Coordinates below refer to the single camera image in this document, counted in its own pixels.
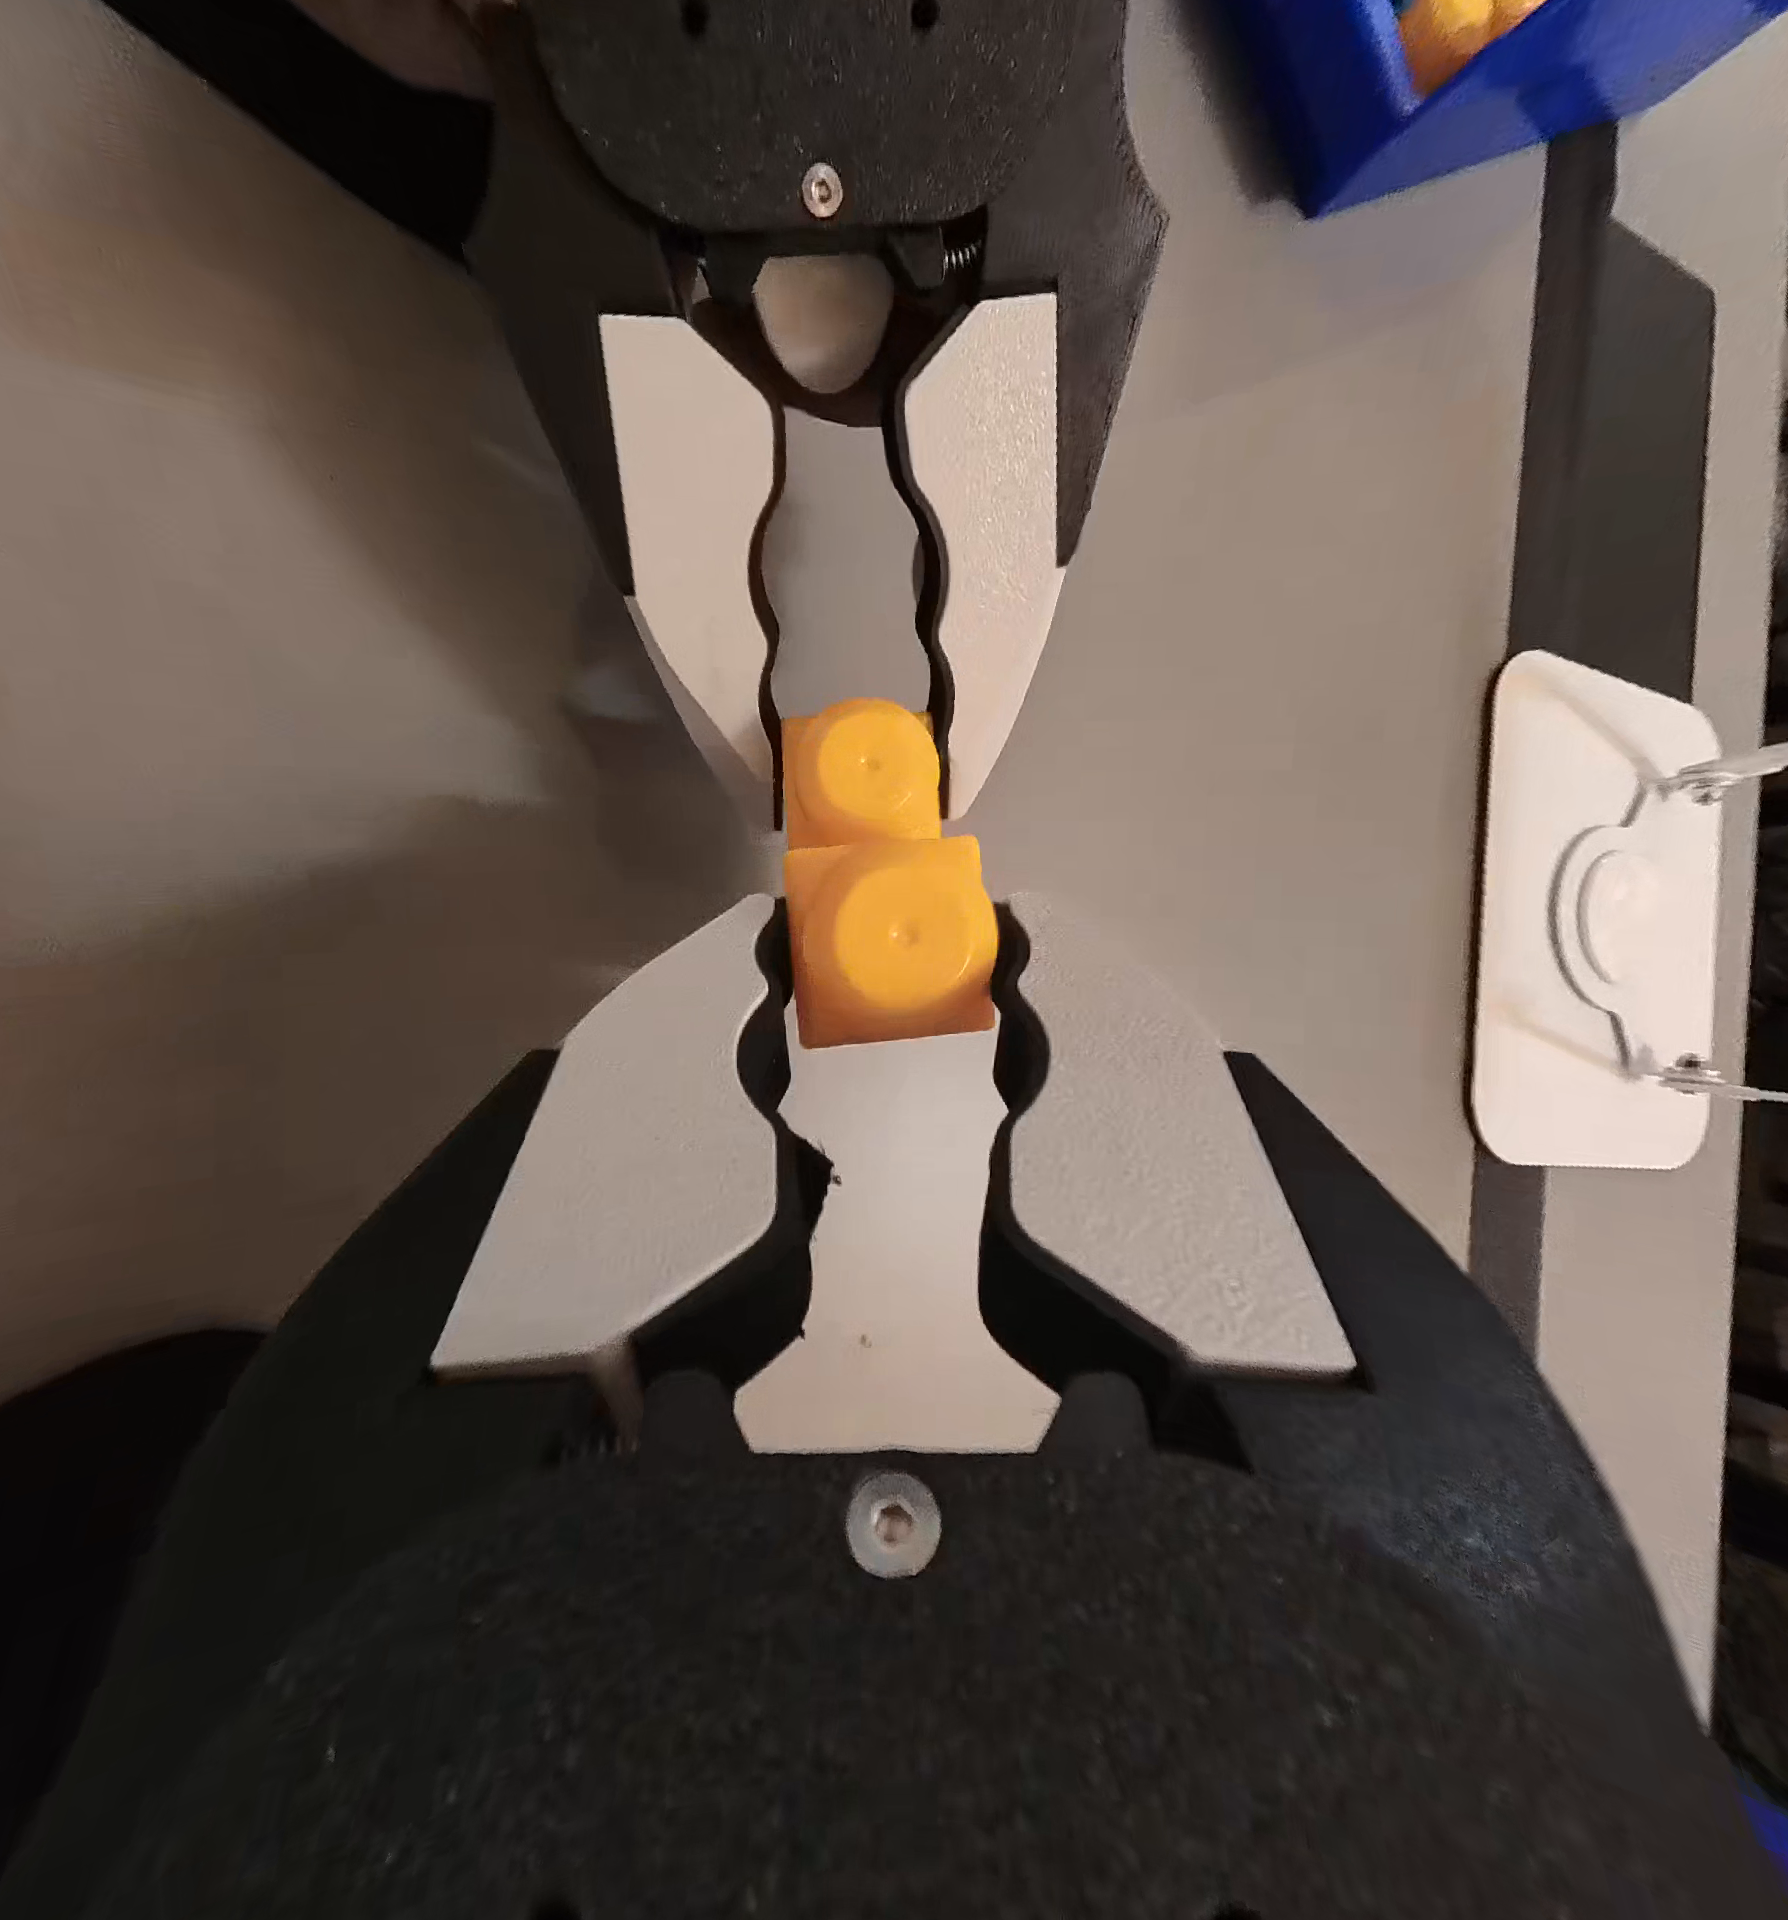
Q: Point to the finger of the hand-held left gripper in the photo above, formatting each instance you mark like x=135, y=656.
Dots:
x=681, y=495
x=991, y=495

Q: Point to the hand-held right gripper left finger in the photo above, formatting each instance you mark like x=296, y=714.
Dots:
x=640, y=1184

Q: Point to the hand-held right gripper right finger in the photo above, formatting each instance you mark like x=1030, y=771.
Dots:
x=1162, y=1184

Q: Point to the yellow single-stud block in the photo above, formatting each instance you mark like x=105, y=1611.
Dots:
x=865, y=771

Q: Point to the orange one-stud toy block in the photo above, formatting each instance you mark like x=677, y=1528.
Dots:
x=893, y=945

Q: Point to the pile of colourful toy blocks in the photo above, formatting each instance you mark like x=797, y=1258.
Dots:
x=1462, y=39

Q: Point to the white document stand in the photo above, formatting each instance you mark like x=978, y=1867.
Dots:
x=1554, y=929

